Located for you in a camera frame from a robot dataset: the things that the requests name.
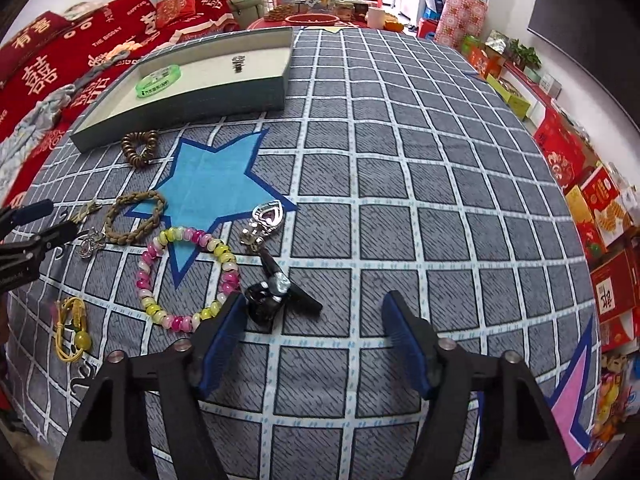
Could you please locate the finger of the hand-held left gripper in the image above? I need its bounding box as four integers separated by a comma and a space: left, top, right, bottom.
0, 222, 79, 266
0, 199, 54, 233

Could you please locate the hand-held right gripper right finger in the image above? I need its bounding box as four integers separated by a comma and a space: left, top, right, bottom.
381, 290, 576, 480

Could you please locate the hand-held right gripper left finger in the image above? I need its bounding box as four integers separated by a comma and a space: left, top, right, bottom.
52, 291, 248, 480

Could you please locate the silver pendant with beige cord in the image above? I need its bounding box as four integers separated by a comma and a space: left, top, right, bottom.
70, 200, 107, 261

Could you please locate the black rhinestone hair clip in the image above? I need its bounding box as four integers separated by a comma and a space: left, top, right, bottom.
245, 250, 323, 328

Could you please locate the brown braided bracelet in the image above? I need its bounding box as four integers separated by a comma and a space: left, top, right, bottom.
104, 190, 167, 247

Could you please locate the yellow cord flower bracelet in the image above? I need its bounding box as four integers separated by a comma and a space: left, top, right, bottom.
54, 296, 93, 362

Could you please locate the pink yellow beaded bracelet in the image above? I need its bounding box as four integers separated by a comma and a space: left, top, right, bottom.
135, 226, 240, 333

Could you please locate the brown coil hair tie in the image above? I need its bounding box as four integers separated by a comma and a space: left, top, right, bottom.
121, 130, 161, 167

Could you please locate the grey-green shallow tray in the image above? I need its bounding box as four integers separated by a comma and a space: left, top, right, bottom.
69, 27, 294, 154

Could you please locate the grey crumpled cloth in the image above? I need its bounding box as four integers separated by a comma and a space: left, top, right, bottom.
0, 82, 81, 201

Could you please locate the red sofa with cushions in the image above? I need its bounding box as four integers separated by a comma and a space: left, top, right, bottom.
0, 0, 241, 206

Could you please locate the grey checked tablecloth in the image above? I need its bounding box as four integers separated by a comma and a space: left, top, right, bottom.
5, 25, 601, 480

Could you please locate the red printed pillow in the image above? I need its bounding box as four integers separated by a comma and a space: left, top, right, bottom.
0, 10, 73, 83

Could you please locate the pink grey twisted cloth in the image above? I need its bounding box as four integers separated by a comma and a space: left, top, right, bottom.
75, 42, 146, 91

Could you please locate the red patterned cushion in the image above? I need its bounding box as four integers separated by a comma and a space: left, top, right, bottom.
155, 0, 197, 31

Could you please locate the row of red gift boxes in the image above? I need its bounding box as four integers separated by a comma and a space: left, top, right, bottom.
460, 35, 640, 466

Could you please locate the pale green armchair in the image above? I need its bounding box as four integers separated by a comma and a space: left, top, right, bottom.
231, 0, 267, 30

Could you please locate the green potted plant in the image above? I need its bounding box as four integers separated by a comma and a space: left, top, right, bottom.
507, 40, 542, 72

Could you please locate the clear jar of nuts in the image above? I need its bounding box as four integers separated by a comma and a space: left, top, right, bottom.
265, 4, 301, 22

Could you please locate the red patterned wrapped box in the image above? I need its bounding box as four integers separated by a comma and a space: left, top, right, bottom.
434, 0, 488, 51

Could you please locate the red plastic basket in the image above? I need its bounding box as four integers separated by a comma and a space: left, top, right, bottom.
285, 12, 341, 27

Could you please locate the black television screen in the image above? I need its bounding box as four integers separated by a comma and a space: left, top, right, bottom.
527, 0, 640, 133

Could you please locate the green translucent bracelet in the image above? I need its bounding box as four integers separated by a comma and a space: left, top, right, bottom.
136, 62, 182, 101

